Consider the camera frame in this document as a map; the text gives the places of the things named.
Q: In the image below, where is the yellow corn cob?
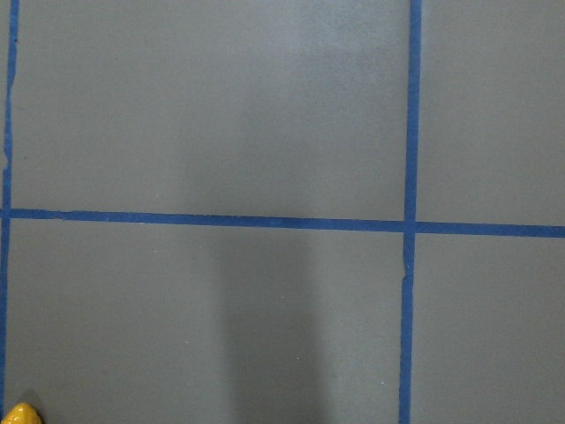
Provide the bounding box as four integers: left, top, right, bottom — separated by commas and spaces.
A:
1, 403, 42, 424

